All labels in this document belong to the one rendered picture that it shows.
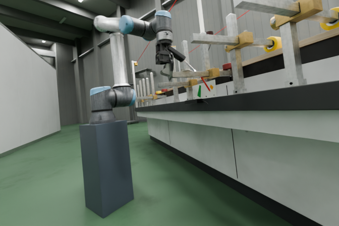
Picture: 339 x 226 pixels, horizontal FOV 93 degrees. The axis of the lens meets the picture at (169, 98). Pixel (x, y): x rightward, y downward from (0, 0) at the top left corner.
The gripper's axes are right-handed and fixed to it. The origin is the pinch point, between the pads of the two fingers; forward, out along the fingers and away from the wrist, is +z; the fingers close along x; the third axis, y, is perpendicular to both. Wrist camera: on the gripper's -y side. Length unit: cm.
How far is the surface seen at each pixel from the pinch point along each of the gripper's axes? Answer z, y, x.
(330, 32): -8, -46, 49
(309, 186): 55, -49, 34
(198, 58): -158, -294, -433
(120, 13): -493, -57, -770
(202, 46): -21.4, -24.4, -3.2
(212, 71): -3.5, -24.4, 4.5
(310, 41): -8, -46, 43
